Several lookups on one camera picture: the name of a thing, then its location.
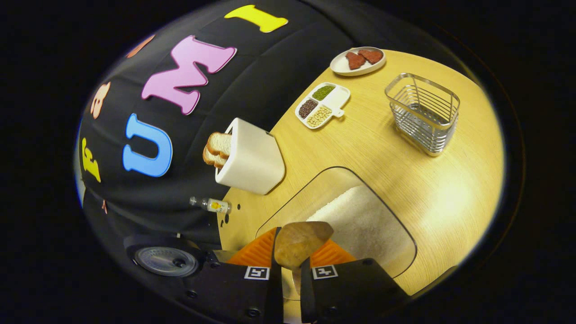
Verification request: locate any white round plate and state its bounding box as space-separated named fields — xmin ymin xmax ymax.
xmin=330 ymin=47 xmax=387 ymax=77

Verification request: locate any black rice cooker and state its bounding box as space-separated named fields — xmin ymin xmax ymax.
xmin=124 ymin=234 xmax=221 ymax=279

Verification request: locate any white divided dish of beans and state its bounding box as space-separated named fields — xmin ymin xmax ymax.
xmin=295 ymin=82 xmax=351 ymax=130

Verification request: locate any metal wire chopstick holder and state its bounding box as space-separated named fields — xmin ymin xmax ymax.
xmin=385 ymin=73 xmax=461 ymax=157

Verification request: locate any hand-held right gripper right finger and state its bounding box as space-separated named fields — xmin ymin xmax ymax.
xmin=299 ymin=238 xmax=412 ymax=324

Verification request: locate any red meat slice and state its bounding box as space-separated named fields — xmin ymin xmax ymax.
xmin=358 ymin=48 xmax=384 ymax=64
xmin=346 ymin=51 xmax=366 ymax=70

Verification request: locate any small glass bottle yellow label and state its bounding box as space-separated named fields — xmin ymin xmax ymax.
xmin=189 ymin=196 xmax=232 ymax=215

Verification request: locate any wooden spoon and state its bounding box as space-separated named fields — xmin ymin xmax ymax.
xmin=274 ymin=221 xmax=334 ymax=302

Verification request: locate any white toaster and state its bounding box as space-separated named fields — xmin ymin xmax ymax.
xmin=215 ymin=118 xmax=286 ymax=195

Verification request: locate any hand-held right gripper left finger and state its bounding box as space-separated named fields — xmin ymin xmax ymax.
xmin=180 ymin=226 xmax=285 ymax=324

